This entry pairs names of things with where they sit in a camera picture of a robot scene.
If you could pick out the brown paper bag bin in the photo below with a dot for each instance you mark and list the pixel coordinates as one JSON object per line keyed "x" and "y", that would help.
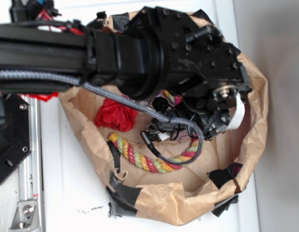
{"x": 173, "y": 181}

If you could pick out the aluminium extrusion rail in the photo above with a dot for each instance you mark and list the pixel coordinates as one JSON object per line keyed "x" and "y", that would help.
{"x": 31, "y": 169}

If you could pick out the black hexagonal base plate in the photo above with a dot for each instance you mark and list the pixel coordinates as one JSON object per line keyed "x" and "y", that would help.
{"x": 14, "y": 135}

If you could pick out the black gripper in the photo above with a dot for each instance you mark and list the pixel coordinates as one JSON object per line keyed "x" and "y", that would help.
{"x": 225, "y": 113}

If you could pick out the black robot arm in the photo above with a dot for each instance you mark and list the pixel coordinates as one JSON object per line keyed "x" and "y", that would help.
{"x": 159, "y": 49}

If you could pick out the white tray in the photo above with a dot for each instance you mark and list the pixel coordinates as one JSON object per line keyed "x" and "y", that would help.
{"x": 74, "y": 198}

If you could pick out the metal corner bracket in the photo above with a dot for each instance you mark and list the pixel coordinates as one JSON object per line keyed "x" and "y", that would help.
{"x": 26, "y": 217}

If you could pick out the red crumpled paper ball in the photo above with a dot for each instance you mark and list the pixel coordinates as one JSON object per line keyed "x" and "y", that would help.
{"x": 115, "y": 115}

